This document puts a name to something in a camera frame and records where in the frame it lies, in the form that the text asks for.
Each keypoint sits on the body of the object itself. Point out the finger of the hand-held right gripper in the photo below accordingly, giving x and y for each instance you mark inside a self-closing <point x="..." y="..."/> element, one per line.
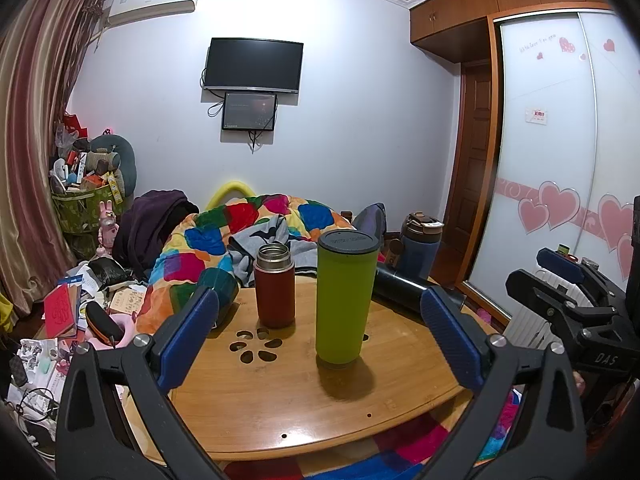
<point x="560" y="262"/>
<point x="545" y="295"/>

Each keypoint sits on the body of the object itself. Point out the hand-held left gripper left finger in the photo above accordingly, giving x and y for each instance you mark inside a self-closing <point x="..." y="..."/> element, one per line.
<point x="187" y="325"/>

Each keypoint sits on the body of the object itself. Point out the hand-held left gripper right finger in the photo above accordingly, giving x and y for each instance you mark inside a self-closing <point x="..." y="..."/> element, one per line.
<point x="450" y="330"/>

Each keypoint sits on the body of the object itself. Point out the lime green cup dark lid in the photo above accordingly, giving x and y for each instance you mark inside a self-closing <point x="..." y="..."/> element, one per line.
<point x="345" y="310"/>

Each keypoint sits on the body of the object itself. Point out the dark teal cup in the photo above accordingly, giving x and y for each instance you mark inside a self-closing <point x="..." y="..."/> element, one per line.
<point x="226" y="285"/>

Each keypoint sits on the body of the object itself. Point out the black bottle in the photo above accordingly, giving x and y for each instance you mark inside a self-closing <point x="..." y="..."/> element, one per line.
<point x="395" y="285"/>

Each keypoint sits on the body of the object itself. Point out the blue bottle brown lid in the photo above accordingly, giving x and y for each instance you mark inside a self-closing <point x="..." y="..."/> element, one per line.
<point x="417" y="255"/>

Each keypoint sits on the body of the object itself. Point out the black case orange trim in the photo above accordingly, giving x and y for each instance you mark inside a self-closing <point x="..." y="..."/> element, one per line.
<point x="102" y="322"/>

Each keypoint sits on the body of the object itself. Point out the red thermos flask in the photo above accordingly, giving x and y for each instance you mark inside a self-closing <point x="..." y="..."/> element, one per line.
<point x="275" y="295"/>

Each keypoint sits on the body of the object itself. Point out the black pouch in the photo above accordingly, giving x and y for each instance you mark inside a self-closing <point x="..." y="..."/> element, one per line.
<point x="109" y="271"/>

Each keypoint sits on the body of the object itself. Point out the white heart-print sliding wardrobe door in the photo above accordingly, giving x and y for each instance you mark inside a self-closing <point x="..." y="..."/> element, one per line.
<point x="550" y="160"/>

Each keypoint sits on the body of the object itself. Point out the dark purple cloth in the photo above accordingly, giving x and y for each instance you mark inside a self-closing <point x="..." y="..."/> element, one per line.
<point x="150" y="225"/>

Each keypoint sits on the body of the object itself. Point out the grey printed cloth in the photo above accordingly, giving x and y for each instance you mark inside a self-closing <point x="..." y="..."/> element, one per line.
<point x="265" y="234"/>

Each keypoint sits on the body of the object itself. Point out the pink rabbit toy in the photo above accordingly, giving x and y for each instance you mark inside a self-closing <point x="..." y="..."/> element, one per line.
<point x="107" y="232"/>

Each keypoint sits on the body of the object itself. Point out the brown wooden door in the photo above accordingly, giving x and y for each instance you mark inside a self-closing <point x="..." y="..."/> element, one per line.
<point x="470" y="175"/>

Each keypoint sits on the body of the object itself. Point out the round wooden table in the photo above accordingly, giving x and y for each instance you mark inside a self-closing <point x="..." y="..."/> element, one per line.
<point x="280" y="410"/>

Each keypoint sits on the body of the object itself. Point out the red book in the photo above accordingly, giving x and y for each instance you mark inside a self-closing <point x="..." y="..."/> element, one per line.
<point x="60" y="312"/>

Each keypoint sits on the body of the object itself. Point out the dark blue bag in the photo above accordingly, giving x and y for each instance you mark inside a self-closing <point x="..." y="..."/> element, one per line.
<point x="370" y="220"/>

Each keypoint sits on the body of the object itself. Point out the yellow foam tube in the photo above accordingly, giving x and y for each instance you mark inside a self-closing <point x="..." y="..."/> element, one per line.
<point x="231" y="186"/>

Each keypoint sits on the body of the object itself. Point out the green storage basket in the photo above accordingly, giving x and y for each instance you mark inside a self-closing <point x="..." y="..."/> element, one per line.
<point x="82" y="212"/>

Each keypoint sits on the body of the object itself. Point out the grey-green pillow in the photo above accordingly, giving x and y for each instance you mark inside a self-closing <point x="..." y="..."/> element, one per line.
<point x="120" y="160"/>

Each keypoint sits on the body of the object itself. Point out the striped brown curtain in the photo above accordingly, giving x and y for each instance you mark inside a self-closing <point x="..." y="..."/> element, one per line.
<point x="30" y="160"/>

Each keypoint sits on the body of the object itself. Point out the red paper bag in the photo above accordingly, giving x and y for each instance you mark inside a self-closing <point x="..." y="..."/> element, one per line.
<point x="74" y="125"/>

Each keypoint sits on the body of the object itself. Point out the wooden overhead cabinet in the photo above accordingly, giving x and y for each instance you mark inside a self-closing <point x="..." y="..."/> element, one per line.
<point x="475" y="5"/>

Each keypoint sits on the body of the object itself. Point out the white air conditioner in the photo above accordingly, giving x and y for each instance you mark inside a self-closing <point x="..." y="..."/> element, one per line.
<point x="150" y="2"/>

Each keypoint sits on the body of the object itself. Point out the small wall monitor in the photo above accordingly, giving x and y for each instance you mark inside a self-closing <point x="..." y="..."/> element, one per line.
<point x="249" y="111"/>

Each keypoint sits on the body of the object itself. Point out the black wall television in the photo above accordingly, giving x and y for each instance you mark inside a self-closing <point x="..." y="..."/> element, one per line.
<point x="252" y="65"/>

